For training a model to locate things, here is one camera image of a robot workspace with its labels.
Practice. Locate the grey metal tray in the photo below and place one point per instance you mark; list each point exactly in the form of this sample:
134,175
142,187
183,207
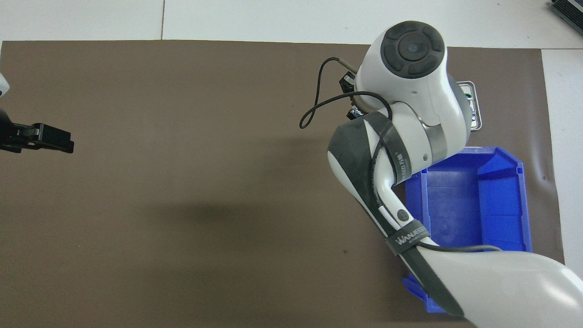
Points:
476,107

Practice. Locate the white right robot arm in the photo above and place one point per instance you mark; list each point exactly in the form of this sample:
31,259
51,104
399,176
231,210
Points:
419,114

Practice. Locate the blue plastic storage bin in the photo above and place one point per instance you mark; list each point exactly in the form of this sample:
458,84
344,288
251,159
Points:
478,205

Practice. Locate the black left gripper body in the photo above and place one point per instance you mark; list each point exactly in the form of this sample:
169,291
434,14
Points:
8,134

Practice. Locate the brown table mat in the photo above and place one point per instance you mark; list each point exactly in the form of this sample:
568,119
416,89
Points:
182,182

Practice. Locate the dark grey device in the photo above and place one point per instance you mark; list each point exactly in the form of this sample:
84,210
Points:
569,11

